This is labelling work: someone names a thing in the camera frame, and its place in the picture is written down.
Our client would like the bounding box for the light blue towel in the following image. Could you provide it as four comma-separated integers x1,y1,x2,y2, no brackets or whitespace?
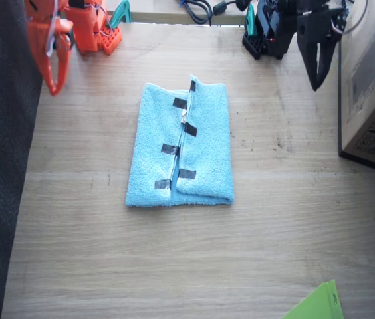
124,74,235,209

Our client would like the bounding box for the brown cardboard box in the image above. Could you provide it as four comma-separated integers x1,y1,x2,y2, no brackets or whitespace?
338,0,375,171

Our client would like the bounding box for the teal plastic clamp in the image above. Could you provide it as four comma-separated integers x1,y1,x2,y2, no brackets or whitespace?
108,0,132,31
245,3,259,37

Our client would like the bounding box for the grey felt panel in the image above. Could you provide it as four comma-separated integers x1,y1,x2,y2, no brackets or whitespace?
0,0,44,319

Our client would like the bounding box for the green acrylic sheet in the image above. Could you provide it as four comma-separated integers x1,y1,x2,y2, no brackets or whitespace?
282,279,344,319

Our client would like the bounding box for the servo cable on orange arm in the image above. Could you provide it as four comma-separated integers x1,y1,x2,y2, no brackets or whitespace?
45,0,112,58

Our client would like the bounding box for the servo cable on black arm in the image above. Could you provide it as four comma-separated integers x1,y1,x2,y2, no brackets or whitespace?
330,0,368,35

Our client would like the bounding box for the black cable with ferrite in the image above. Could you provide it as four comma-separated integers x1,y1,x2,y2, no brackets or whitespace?
212,0,255,16

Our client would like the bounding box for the coiled black cable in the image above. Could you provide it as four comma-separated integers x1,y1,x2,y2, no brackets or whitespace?
176,0,213,26

